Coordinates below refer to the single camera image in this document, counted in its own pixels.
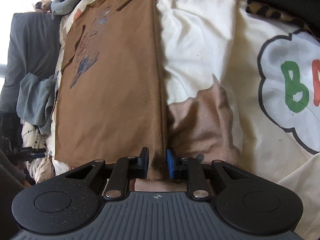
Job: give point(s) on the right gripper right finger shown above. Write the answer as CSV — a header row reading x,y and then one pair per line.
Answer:
x,y
190,170

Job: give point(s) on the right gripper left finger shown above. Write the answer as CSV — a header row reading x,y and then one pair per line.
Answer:
x,y
125,170

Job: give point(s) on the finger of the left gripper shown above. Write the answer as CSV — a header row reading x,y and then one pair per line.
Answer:
x,y
34,155
30,150

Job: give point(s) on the brown t-shirt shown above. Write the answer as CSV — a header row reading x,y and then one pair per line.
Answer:
x,y
111,101

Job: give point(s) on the grey-blue garment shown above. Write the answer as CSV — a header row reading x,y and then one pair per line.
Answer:
x,y
36,100

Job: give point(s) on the cream bear print blanket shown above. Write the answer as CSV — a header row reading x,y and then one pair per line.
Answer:
x,y
225,94

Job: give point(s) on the dark grey pillow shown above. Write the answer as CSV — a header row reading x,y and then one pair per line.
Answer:
x,y
33,48

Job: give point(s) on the teddy bear toy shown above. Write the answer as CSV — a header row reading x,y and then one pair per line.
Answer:
x,y
43,6

